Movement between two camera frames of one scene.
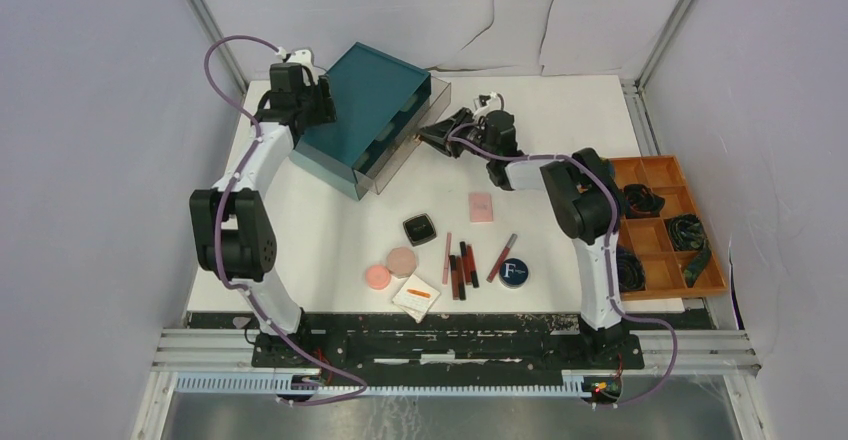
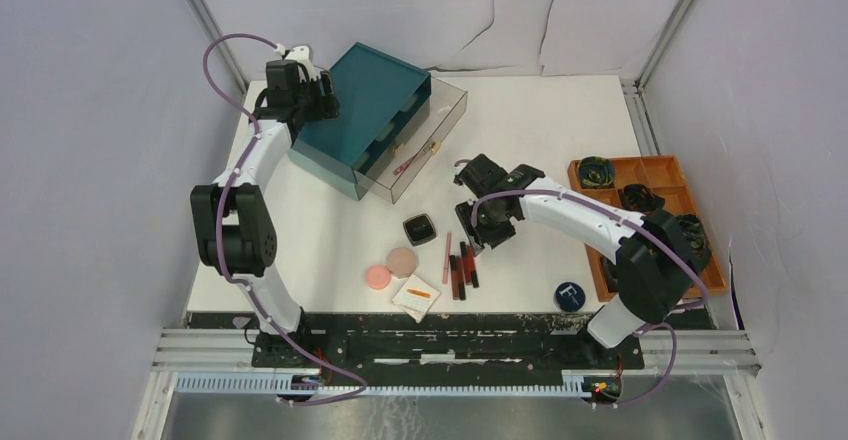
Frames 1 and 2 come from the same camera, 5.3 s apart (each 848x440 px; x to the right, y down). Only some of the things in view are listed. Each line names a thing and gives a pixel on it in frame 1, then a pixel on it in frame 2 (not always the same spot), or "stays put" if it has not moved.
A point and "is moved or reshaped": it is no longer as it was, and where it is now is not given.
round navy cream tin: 513,273 -> 569,296
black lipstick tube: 454,273 stays put
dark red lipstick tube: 465,263 stays put
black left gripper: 321,90 stays put
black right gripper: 436,134 -> 463,211
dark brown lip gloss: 461,278 stays put
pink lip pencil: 447,258 stays put
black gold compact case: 420,229 stays put
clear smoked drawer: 379,165 is moved or reshaped
